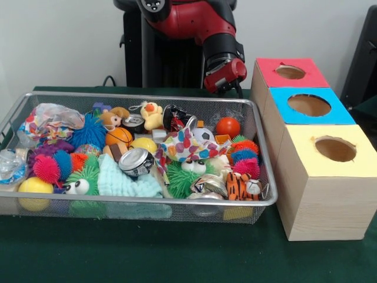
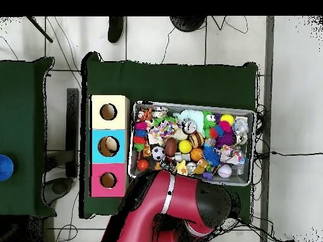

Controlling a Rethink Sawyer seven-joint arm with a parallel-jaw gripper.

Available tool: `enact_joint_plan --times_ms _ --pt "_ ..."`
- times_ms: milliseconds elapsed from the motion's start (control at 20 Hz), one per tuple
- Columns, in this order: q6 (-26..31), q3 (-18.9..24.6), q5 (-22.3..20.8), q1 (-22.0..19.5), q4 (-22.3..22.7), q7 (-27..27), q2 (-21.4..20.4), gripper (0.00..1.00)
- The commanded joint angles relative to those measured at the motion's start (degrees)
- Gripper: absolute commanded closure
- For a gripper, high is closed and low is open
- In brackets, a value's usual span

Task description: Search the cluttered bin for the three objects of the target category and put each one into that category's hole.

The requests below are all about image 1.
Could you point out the orange tiger plush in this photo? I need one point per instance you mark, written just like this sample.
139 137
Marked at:
237 186

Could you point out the small soccer ball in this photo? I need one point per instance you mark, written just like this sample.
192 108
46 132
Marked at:
205 135

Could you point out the polka-dot crumpled cloth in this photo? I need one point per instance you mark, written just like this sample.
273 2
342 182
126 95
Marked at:
188 147

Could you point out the wooden box with three holes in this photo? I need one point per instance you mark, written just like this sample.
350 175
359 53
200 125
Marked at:
324 206

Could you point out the dark green side tablecloth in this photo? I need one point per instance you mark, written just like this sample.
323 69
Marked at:
369 113

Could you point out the red-orange ball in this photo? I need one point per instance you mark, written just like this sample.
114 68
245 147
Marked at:
228 126

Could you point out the yellow duck plush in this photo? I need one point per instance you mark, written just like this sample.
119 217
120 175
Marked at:
150 115

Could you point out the black upright panel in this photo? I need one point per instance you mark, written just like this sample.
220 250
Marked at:
362 59

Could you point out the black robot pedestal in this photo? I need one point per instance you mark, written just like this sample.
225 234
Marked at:
165 65

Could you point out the plain yellow ball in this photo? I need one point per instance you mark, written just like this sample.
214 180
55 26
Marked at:
144 145

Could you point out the crushed silver can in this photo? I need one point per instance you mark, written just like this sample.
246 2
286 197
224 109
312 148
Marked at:
135 160

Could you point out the mint green cloth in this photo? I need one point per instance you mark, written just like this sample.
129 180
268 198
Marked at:
117 181

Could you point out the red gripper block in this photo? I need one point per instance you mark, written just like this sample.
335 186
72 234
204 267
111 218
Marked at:
225 76

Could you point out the blue spiky ball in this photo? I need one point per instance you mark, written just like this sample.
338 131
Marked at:
87 132

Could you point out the small orange basketball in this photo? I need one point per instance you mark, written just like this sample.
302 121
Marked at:
118 137

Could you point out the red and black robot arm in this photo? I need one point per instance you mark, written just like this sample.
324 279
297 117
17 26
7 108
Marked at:
191 23

